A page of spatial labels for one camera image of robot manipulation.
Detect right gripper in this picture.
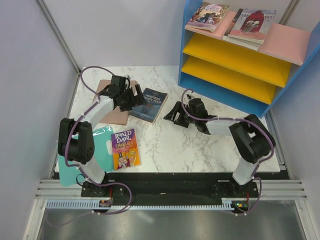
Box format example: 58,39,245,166
163,101,198,129

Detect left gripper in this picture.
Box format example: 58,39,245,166
119,84,147,113

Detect A Tale of Two Cities book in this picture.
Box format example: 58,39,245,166
222,35,261,51

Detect pink red Shakespeare story book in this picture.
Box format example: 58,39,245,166
228,8,277,44

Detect Edward Tulane book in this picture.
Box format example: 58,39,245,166
223,11,238,38

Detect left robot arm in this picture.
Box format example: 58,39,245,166
57,75,147,197

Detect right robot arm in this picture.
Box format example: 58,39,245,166
164,98,276,197

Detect Nineteen Eighty-Four book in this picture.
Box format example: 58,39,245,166
129,88,168,124

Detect teal plastic file folder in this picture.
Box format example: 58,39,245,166
57,126,114,187

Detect Roald Dahl Charlie book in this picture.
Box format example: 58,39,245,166
111,128,141,171

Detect blue shelf unit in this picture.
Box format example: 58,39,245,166
178,0,320,117

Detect purple illustrated book on shelf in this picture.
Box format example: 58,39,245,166
186,2,230,33

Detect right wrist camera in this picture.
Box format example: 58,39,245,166
186,90,195,101

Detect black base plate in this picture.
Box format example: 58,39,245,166
81,172,259,207

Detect white cable duct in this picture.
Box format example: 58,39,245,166
46,198,239,210

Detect aluminium frame rail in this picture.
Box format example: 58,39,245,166
35,0,81,75

